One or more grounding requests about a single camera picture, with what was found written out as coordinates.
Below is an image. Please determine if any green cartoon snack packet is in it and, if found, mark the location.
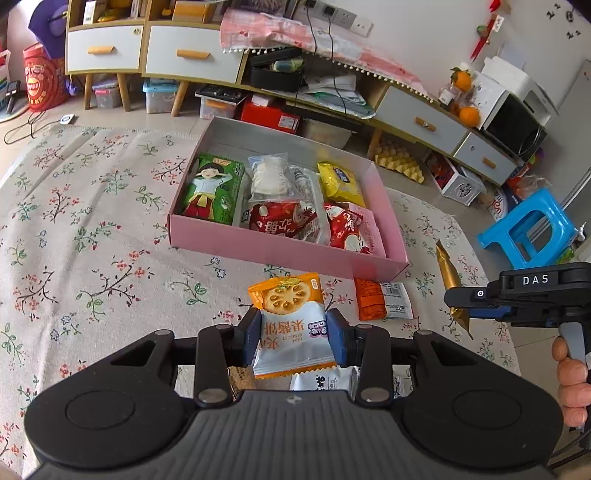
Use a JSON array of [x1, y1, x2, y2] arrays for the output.
[[179, 153, 246, 226]]

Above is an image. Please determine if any pink cardboard box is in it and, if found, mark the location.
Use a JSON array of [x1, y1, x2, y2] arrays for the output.
[[167, 116, 411, 282]]

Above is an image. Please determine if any bag of oranges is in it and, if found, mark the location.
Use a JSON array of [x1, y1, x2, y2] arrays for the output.
[[438, 67, 482, 129]]

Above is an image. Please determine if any person's right hand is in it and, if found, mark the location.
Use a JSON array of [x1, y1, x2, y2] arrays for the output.
[[551, 337, 591, 428]]

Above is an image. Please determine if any orange cracker snack packet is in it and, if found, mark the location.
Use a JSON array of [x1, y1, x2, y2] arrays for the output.
[[248, 272, 338, 380]]

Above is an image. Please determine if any red paper bag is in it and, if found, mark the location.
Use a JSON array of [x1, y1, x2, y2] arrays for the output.
[[23, 44, 70, 112]]

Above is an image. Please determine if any gold stick snack packet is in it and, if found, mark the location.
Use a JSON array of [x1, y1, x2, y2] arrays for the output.
[[435, 240, 472, 337]]

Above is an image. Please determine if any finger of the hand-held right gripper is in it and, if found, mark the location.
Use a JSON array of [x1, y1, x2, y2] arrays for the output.
[[468, 305, 513, 324], [444, 287, 502, 309]]

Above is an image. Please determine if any long white snack packet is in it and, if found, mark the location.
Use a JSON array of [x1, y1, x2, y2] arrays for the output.
[[288, 164, 325, 217]]

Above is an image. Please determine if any red hanging ornament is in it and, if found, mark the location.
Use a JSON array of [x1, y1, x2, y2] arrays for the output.
[[470, 14, 505, 62]]

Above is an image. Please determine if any purple object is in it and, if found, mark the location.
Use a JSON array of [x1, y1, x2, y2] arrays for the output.
[[28, 0, 70, 52]]

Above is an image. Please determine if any black microwave oven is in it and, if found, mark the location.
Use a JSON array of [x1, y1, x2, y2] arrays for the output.
[[480, 92, 549, 158]]

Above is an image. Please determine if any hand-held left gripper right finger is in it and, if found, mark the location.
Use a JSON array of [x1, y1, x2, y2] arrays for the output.
[[325, 308, 481, 408]]

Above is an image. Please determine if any black open case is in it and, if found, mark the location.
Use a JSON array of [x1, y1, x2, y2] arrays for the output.
[[250, 47, 306, 92]]

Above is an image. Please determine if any clear white snack packet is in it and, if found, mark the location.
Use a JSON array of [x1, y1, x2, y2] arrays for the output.
[[248, 154, 296, 202]]

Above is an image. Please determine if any blue plastic stool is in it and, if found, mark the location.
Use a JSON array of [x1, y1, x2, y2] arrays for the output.
[[477, 188, 578, 269]]

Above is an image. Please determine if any red white round-print packet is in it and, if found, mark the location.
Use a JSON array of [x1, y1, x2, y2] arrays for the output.
[[323, 203, 371, 252]]

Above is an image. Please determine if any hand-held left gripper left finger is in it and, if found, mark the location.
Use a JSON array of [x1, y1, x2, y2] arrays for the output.
[[108, 307, 262, 408]]

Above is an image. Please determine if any wooden cabinet with white drawer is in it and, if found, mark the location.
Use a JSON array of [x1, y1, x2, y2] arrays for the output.
[[65, 0, 147, 112], [141, 0, 250, 118]]

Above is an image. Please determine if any yellow snack packet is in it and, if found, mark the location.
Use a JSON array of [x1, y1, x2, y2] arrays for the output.
[[317, 161, 366, 208]]

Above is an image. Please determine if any long wooden low cabinet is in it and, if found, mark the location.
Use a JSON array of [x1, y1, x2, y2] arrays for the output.
[[240, 46, 522, 185]]

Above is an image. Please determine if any pink snack packet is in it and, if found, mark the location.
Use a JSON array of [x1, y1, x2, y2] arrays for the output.
[[351, 203, 387, 257]]

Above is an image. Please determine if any pile of papers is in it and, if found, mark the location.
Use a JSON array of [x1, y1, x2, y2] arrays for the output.
[[305, 73, 376, 119]]

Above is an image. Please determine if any clear plastic storage box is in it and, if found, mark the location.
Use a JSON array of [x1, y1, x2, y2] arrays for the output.
[[198, 85, 246, 121], [142, 78, 179, 114], [92, 78, 123, 110]]

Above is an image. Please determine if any orange white snack packet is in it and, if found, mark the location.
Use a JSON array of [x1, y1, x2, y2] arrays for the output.
[[355, 278, 415, 321]]

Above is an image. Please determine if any white blue snack packet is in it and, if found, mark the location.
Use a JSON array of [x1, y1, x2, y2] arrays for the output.
[[291, 367, 416, 398]]

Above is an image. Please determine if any red snack packet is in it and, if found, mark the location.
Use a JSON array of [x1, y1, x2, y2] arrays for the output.
[[248, 200, 322, 241]]

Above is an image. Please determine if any yellow egg tray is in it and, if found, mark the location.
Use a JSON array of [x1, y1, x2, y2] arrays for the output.
[[375, 141, 426, 184]]

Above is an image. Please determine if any white printed carton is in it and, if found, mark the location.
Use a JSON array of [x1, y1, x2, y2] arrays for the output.
[[438, 159, 486, 207]]

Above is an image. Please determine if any pink cloth with tassels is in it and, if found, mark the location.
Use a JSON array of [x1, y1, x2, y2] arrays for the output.
[[219, 8, 432, 93]]

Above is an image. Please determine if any white foam box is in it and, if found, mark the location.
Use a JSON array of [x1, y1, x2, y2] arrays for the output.
[[480, 55, 560, 114]]

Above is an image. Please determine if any black cable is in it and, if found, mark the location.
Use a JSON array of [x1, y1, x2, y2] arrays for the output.
[[4, 108, 62, 145]]

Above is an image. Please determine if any brown snack packet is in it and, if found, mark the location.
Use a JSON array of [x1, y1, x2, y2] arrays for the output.
[[228, 366, 256, 398]]

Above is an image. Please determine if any red flat box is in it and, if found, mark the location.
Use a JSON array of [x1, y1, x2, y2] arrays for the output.
[[240, 99, 302, 136]]

